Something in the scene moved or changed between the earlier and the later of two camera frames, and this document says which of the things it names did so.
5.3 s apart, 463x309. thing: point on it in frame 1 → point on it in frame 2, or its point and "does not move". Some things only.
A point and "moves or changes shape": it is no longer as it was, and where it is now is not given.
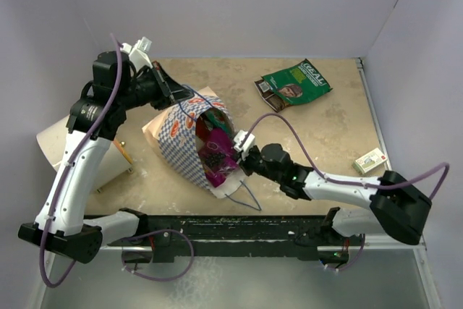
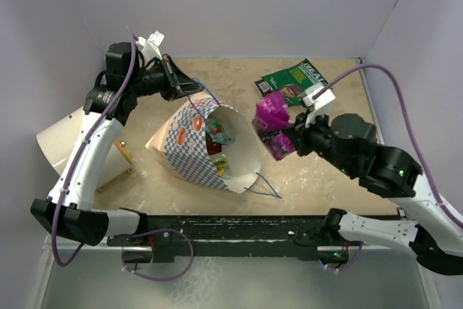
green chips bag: (297, 84) does not move
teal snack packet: (215, 118) → (217, 134)
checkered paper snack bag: (171, 137) moves or changes shape
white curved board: (53, 139) does not move
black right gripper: (244, 163) → (299, 132)
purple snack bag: (218, 157) → (271, 117)
